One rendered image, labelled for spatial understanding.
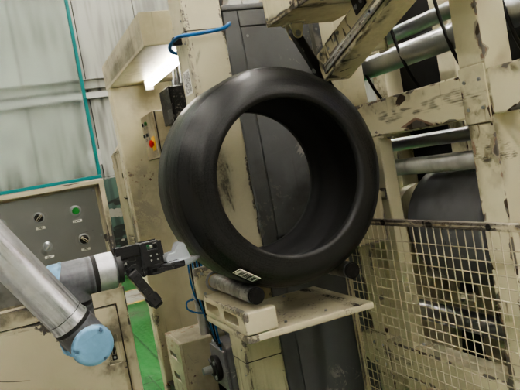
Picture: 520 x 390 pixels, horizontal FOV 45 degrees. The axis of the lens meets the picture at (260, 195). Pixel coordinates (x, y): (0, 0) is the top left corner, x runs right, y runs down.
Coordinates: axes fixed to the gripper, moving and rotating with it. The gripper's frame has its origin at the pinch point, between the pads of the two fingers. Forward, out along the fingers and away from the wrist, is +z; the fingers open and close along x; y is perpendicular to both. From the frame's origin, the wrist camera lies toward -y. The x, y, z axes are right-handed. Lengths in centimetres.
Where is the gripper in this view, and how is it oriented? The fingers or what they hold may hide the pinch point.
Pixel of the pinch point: (195, 259)
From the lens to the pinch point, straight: 164.1
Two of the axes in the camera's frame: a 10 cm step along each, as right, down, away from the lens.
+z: 9.1, -1.8, 3.6
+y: -1.8, -9.8, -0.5
